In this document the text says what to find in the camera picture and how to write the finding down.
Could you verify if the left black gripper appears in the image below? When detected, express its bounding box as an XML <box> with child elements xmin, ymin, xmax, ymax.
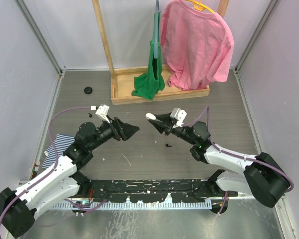
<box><xmin>88</xmin><ymin>115</ymin><xmax>139</xmax><ymax>151</ymax></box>

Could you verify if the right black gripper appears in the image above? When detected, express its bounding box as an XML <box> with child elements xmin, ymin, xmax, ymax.
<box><xmin>149</xmin><ymin>111</ymin><xmax>197</xmax><ymax>146</ymax></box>

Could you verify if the white earbud case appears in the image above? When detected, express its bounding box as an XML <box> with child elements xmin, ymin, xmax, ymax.
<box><xmin>145</xmin><ymin>113</ymin><xmax>157</xmax><ymax>121</ymax></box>

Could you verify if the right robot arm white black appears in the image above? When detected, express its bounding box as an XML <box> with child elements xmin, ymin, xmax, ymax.
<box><xmin>146</xmin><ymin>108</ymin><xmax>294</xmax><ymax>208</ymax></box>

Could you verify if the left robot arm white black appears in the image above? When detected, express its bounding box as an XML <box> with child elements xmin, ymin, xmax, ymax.
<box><xmin>0</xmin><ymin>118</ymin><xmax>139</xmax><ymax>238</ymax></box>

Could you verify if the black earbud case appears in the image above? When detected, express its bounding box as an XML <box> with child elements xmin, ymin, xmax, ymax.
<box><xmin>84</xmin><ymin>86</ymin><xmax>93</xmax><ymax>94</ymax></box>

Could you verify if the green tank top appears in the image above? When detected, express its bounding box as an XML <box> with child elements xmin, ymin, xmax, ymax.
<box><xmin>131</xmin><ymin>13</ymin><xmax>165</xmax><ymax>100</ymax></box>

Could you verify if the wooden clothes rack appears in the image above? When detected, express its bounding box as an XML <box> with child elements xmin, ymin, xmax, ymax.
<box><xmin>91</xmin><ymin>0</ymin><xmax>230</xmax><ymax>106</ymax></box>

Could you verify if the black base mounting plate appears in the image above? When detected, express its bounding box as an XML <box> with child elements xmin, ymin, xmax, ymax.
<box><xmin>75</xmin><ymin>179</ymin><xmax>225</xmax><ymax>203</ymax></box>

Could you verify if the pink t-shirt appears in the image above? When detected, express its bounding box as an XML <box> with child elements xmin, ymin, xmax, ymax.
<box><xmin>161</xmin><ymin>0</ymin><xmax>234</xmax><ymax>91</ymax></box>

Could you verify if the grey-blue clothes hanger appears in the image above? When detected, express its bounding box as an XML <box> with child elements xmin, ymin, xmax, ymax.
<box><xmin>153</xmin><ymin>0</ymin><xmax>160</xmax><ymax>59</ymax></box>

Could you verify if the yellow clothes hanger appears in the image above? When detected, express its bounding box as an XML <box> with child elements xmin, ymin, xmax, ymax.
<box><xmin>185</xmin><ymin>0</ymin><xmax>215</xmax><ymax>13</ymax></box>

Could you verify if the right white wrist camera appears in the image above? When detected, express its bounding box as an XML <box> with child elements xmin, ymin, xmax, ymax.
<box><xmin>171</xmin><ymin>108</ymin><xmax>187</xmax><ymax>128</ymax></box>

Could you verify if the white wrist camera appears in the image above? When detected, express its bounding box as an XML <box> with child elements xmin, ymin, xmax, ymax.
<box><xmin>171</xmin><ymin>108</ymin><xmax>187</xmax><ymax>128</ymax></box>
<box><xmin>90</xmin><ymin>104</ymin><xmax>110</xmax><ymax>123</ymax></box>

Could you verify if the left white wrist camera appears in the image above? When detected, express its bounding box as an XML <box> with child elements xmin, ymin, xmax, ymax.
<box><xmin>90</xmin><ymin>104</ymin><xmax>110</xmax><ymax>123</ymax></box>

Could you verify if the grey slotted cable duct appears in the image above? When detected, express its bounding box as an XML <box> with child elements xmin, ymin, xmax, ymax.
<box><xmin>52</xmin><ymin>198</ymin><xmax>213</xmax><ymax>210</ymax></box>

